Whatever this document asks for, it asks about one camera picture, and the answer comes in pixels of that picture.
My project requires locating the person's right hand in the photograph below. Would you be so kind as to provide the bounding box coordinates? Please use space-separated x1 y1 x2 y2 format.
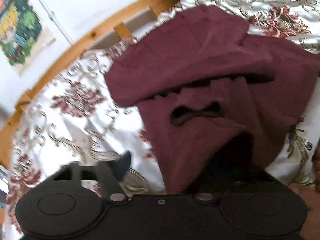
289 146 320 240

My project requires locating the white floral damask bedspread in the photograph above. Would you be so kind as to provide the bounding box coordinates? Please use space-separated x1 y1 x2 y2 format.
4 0 320 233

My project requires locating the maroon long-sleeve sweater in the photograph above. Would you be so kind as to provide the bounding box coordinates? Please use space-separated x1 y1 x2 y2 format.
104 5 319 194

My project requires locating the wooden bed frame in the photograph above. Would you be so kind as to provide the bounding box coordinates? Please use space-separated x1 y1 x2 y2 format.
0 0 320 225

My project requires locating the white wall cable conduit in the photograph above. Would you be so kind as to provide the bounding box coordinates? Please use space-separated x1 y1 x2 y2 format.
27 0 74 46

